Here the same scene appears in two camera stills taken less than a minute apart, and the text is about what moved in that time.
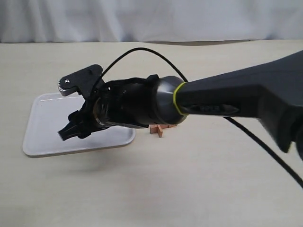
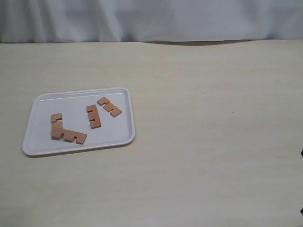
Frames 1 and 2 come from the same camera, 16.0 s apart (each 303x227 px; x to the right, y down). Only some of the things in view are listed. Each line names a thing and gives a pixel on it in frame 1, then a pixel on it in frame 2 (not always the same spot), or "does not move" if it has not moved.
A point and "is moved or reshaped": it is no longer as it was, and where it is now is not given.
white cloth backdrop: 26,21 does not move
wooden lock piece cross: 160,131 is moved or reshaped
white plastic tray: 49,113 does not move
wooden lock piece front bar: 154,128 to 57,127
